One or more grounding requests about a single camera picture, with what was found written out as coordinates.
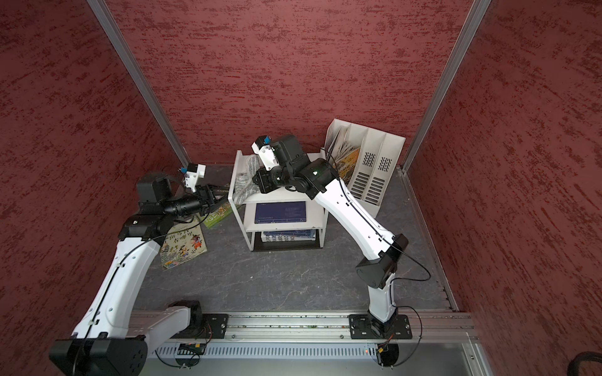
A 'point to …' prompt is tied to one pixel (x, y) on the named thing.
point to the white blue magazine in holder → (344, 148)
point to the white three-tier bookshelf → (317, 217)
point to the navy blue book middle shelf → (283, 211)
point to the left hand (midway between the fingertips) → (232, 198)
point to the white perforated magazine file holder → (364, 160)
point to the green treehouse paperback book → (215, 216)
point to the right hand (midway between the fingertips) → (256, 184)
